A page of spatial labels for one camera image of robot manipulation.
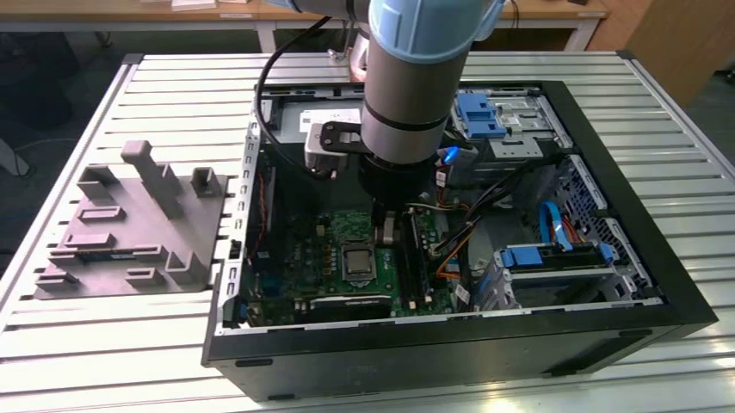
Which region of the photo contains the small white box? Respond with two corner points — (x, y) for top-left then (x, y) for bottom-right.
(170, 0), (219, 13)

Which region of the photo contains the wooden cabinet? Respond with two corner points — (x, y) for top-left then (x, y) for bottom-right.
(585, 0), (735, 114)

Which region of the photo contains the blue RAM stick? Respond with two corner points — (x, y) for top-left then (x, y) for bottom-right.
(406, 206), (435, 305)
(76, 251), (140, 262)

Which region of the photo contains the black PC case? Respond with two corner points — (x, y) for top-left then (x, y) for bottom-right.
(200, 79), (721, 404)

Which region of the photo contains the red twisted wire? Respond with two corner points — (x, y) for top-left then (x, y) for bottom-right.
(256, 170), (272, 259)

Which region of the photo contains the black RAM slot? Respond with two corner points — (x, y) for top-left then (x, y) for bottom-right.
(399, 205), (426, 311)

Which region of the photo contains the blue data wire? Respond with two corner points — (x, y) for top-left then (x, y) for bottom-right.
(539, 200), (575, 253)

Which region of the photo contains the green motherboard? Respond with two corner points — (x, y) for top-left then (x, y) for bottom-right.
(238, 188), (461, 328)

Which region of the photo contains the CPU socket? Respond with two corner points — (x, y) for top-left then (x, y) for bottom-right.
(339, 243), (380, 287)

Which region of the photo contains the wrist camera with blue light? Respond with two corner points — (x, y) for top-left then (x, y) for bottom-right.
(437, 145), (479, 169)

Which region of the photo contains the blue disk carrier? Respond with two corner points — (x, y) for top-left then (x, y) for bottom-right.
(499, 243), (619, 272)
(457, 92), (507, 139)

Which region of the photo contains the orange wire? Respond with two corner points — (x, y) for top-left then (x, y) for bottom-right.
(434, 247), (467, 284)

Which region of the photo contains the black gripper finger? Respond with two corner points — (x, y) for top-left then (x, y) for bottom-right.
(372, 212), (400, 248)

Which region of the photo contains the black graphics card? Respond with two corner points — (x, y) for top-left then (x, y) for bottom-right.
(307, 293), (395, 322)

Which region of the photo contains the grey power supply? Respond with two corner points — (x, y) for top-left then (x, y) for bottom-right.
(260, 101), (375, 208)

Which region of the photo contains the grey parts rack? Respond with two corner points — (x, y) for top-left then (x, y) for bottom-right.
(34, 140), (240, 300)

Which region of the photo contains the black power cable bundle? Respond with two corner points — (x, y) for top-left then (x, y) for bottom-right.
(459, 159), (554, 225)

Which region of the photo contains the metal drive cage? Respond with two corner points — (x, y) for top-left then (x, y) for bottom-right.
(475, 240), (662, 311)
(447, 89), (575, 190)

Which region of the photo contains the wooden desk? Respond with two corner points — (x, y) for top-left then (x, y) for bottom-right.
(0, 0), (610, 52)

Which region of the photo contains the black office chair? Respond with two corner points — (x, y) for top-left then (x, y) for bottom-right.
(0, 29), (82, 134)

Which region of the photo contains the metal socket cover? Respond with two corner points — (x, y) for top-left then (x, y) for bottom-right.
(342, 243), (376, 284)

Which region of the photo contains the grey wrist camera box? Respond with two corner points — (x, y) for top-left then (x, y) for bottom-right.
(302, 121), (364, 178)

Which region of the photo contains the black camera cable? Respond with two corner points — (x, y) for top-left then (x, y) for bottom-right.
(255, 15), (335, 173)

